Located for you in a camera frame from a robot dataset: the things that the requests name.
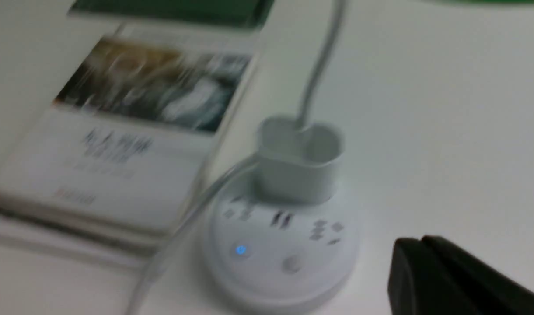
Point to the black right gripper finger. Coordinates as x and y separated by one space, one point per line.
434 276

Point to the white desk lamp with base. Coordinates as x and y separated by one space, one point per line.
280 237

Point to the top book self-driving cover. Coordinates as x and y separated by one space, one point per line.
130 134

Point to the bottom large white book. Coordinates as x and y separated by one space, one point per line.
28 237

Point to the middle white book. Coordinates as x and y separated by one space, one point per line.
108 235

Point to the silver desk cable hatch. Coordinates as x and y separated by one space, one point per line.
241 14

